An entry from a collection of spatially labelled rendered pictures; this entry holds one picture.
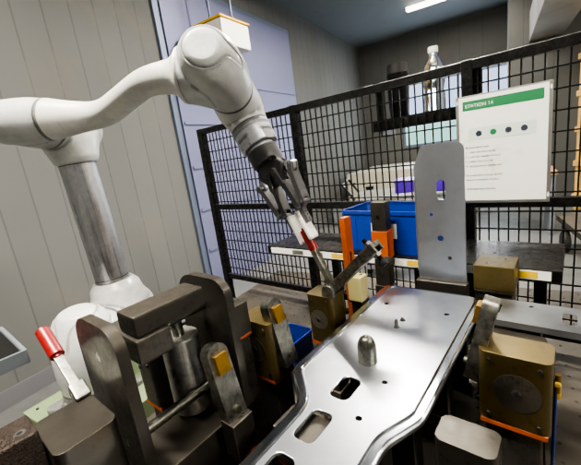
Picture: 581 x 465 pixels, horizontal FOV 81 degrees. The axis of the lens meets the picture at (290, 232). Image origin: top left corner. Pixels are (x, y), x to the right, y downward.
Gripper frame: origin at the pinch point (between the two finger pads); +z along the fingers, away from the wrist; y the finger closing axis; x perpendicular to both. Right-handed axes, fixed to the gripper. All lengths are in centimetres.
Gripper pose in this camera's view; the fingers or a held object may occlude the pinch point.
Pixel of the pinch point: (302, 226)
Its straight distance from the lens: 76.4
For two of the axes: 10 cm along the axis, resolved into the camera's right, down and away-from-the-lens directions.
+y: 6.3, -3.9, -6.7
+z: 4.6, 8.8, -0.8
